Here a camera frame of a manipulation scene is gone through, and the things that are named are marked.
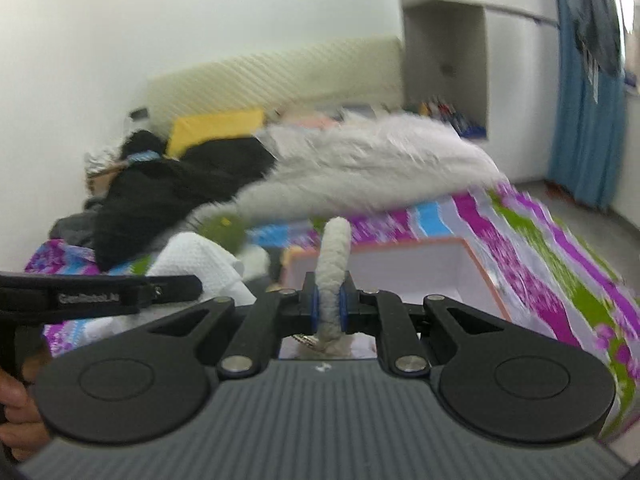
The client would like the cream padded headboard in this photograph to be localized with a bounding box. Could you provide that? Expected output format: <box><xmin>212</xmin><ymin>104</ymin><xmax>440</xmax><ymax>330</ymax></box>
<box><xmin>145</xmin><ymin>35</ymin><xmax>406</xmax><ymax>134</ymax></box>

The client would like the blue curtain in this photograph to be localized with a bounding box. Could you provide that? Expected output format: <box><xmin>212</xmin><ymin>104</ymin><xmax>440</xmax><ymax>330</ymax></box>
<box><xmin>547</xmin><ymin>0</ymin><xmax>629</xmax><ymax>211</ymax></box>

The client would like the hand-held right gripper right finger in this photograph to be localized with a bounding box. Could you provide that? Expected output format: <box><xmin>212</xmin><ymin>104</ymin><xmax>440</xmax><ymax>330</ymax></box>
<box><xmin>339</xmin><ymin>272</ymin><xmax>506</xmax><ymax>377</ymax></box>

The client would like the green plush massage hammer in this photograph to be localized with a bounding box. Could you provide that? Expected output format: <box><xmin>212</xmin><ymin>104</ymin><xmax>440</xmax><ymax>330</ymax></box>
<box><xmin>199</xmin><ymin>212</ymin><xmax>249</xmax><ymax>254</ymax></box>

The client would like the black garment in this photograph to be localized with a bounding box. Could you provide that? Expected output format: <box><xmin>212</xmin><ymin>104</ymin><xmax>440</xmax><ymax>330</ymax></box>
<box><xmin>92</xmin><ymin>130</ymin><xmax>279</xmax><ymax>271</ymax></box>

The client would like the brown cardboard box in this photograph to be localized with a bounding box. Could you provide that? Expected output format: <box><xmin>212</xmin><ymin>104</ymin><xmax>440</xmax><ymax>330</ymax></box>
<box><xmin>87</xmin><ymin>162</ymin><xmax>126</xmax><ymax>196</ymax></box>

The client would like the hanging grey garment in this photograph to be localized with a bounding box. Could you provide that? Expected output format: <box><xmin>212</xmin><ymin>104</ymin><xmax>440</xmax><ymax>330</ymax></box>
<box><xmin>572</xmin><ymin>0</ymin><xmax>626</xmax><ymax>79</ymax></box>

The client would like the pink cardboard shoebox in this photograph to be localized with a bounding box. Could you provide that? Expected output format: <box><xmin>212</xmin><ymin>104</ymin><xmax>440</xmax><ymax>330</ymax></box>
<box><xmin>277</xmin><ymin>237</ymin><xmax>514</xmax><ymax>361</ymax></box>

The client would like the silver crumpled cloth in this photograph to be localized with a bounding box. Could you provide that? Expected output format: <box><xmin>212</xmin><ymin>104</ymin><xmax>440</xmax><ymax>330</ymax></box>
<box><xmin>84</xmin><ymin>147</ymin><xmax>124</xmax><ymax>173</ymax></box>

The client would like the purple floral bed sheet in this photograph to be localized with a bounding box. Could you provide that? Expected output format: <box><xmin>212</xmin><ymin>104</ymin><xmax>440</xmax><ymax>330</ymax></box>
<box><xmin>25</xmin><ymin>182</ymin><xmax>634</xmax><ymax>444</ymax></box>

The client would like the pink cloth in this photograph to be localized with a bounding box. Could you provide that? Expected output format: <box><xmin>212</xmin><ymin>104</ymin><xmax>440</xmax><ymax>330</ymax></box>
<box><xmin>295</xmin><ymin>112</ymin><xmax>346</xmax><ymax>131</ymax></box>

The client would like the light grey duvet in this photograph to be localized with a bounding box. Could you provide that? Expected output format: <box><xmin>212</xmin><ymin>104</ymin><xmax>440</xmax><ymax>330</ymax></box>
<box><xmin>150</xmin><ymin>112</ymin><xmax>509</xmax><ymax>256</ymax></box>

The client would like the yellow pillow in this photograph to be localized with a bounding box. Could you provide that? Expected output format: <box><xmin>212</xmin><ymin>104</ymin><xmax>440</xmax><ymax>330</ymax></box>
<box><xmin>166</xmin><ymin>107</ymin><xmax>266</xmax><ymax>159</ymax></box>

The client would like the white wardrobe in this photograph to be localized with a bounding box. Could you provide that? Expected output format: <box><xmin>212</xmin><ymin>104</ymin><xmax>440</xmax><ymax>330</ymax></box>
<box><xmin>395</xmin><ymin>0</ymin><xmax>561</xmax><ymax>184</ymax></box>

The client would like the row of small bottles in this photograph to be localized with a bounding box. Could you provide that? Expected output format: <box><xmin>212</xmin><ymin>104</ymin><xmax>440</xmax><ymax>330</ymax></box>
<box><xmin>417</xmin><ymin>97</ymin><xmax>486</xmax><ymax>139</ymax></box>

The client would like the person's left hand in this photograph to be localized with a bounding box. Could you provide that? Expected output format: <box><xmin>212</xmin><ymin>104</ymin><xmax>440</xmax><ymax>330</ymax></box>
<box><xmin>0</xmin><ymin>367</ymin><xmax>54</xmax><ymax>463</ymax></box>

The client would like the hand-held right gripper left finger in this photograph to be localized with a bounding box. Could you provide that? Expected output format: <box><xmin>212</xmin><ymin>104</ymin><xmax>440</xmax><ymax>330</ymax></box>
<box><xmin>147</xmin><ymin>272</ymin><xmax>321</xmax><ymax>380</ymax></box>

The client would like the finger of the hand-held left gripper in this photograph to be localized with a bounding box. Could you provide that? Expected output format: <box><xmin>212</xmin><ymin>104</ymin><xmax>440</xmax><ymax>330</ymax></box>
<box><xmin>145</xmin><ymin>274</ymin><xmax>204</xmax><ymax>307</ymax></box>

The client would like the white textured cloth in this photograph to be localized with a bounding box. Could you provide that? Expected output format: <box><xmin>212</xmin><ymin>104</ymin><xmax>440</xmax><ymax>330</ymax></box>
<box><xmin>145</xmin><ymin>232</ymin><xmax>251</xmax><ymax>309</ymax></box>

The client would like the white fluffy plush strip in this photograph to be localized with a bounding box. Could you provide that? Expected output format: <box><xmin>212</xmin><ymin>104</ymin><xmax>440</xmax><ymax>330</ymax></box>
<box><xmin>300</xmin><ymin>216</ymin><xmax>376</xmax><ymax>361</ymax></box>

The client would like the dark grey cloth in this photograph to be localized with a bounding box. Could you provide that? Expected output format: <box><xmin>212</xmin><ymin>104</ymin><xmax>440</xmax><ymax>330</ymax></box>
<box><xmin>49</xmin><ymin>207</ymin><xmax>101</xmax><ymax>249</ymax></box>

